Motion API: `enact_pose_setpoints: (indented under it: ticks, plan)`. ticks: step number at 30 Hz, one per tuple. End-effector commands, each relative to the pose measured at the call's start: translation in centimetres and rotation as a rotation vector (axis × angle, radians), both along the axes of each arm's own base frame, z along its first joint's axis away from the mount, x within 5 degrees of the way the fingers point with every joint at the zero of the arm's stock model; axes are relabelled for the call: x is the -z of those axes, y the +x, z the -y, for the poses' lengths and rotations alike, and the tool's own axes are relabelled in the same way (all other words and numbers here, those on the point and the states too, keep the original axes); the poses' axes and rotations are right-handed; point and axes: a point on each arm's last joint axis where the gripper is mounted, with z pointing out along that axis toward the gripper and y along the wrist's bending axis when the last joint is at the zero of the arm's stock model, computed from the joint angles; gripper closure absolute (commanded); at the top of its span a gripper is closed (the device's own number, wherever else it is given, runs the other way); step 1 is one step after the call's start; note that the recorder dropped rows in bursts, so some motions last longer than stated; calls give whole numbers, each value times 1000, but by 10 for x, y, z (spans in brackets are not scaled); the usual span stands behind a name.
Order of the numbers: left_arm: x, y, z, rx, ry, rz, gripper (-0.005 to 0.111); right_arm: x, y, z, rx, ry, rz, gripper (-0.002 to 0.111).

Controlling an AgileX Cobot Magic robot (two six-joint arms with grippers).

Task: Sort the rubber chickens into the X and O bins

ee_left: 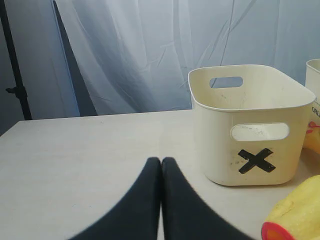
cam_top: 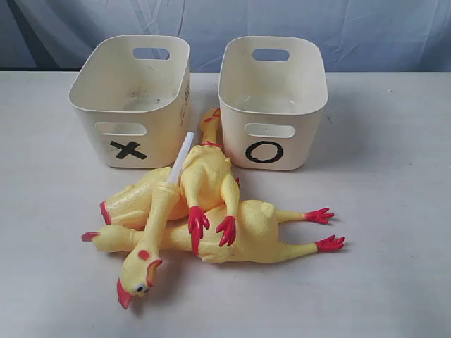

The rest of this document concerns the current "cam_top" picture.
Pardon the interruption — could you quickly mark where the small yellow rubber chicken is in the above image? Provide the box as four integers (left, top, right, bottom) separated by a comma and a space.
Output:
180, 108, 240, 254

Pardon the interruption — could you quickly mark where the headless yellow chicken body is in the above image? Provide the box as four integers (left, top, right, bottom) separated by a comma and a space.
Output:
97, 167, 171, 234

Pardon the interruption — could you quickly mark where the white backdrop curtain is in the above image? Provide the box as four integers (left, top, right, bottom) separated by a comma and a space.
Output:
1, 0, 450, 72

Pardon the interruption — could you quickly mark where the cream bin marked O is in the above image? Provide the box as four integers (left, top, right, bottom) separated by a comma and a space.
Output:
218, 36, 328, 170

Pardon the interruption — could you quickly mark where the cream bin marked X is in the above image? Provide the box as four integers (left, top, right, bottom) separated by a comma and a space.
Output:
68, 35, 190, 168

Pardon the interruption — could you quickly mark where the broken chicken head with tube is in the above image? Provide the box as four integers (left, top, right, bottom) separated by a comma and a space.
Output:
116, 131, 194, 309

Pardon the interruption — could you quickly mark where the large yellow rubber chicken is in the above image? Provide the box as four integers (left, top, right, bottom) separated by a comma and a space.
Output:
81, 200, 345, 263

